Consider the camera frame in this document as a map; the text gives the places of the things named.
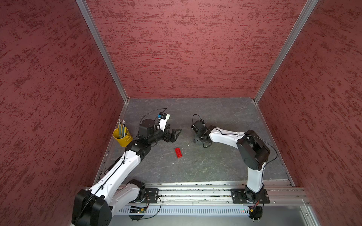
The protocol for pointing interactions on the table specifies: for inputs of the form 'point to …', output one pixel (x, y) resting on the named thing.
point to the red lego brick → (178, 152)
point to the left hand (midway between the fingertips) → (174, 130)
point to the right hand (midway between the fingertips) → (200, 140)
